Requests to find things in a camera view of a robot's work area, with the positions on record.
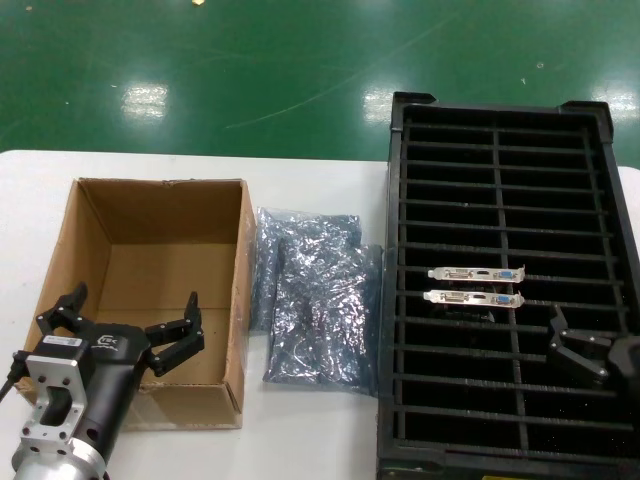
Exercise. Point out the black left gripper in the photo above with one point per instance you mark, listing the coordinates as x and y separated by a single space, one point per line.
117 380

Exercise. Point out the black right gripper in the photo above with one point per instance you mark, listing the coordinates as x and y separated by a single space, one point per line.
627 362

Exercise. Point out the graphics card silver bracket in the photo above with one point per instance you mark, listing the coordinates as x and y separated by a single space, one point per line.
465 298
470 273

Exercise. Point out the silver antistatic bag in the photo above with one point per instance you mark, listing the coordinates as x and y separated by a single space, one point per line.
320 325
310 225

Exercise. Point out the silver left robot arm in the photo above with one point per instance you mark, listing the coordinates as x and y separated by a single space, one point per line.
60 465

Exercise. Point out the brown cardboard box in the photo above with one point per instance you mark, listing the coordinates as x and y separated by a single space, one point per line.
165 225

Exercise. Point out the black slotted container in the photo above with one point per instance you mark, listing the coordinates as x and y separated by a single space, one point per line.
550 200

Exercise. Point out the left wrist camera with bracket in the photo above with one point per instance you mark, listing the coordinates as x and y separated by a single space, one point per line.
55 395

